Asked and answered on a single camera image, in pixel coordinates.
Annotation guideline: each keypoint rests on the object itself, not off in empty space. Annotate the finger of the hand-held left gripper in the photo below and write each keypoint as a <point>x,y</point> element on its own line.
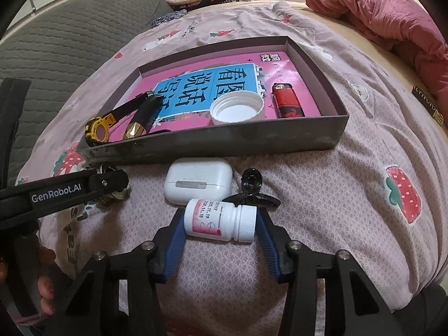
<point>14,129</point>
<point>108,182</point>

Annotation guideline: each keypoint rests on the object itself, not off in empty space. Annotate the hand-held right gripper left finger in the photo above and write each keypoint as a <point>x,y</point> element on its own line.
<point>173,248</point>

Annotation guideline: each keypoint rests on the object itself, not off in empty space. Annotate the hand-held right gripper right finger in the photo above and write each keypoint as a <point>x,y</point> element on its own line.
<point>267,248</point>

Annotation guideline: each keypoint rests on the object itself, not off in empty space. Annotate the white pill bottle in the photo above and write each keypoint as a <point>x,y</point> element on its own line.
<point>217,220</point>

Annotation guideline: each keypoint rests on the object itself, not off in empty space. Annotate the yellow and black watch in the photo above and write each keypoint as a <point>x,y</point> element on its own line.
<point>96,127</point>

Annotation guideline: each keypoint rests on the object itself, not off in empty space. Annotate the black and gold lipstick tube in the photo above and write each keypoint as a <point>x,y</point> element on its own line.
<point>147,112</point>

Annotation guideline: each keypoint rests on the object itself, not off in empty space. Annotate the shallow grey cardboard box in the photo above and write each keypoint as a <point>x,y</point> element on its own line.
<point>210,143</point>

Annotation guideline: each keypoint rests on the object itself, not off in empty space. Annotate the white plastic cap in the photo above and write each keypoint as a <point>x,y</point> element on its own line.
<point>234,113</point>

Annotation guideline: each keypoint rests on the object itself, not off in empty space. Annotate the red lighter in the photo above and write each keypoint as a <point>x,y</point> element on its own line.
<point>288,101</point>

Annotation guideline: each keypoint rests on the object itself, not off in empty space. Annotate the person's left hand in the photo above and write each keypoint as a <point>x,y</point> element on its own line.
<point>47,255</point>

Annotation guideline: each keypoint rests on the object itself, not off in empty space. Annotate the black hair clip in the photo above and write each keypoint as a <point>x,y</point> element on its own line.
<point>250,178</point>

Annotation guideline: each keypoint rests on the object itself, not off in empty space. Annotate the white earbuds case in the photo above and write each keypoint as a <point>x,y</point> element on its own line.
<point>196,175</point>

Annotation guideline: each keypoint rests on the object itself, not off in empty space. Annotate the purple printed blanket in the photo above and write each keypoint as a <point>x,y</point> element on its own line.
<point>350,199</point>

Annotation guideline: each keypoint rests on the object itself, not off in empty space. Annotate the grey quilted cushion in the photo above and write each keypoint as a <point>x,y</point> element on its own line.
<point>70,42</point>

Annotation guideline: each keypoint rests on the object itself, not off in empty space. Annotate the pink book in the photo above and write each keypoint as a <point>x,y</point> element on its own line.
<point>297,77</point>

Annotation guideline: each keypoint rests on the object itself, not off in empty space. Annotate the blue patterned cloth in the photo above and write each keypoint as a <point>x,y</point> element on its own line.
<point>168,17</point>

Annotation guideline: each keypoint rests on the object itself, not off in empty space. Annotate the black mattress label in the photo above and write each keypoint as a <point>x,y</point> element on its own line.
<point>430,105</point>

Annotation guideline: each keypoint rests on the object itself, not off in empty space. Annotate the pink quilt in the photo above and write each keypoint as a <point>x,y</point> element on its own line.
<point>385,14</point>

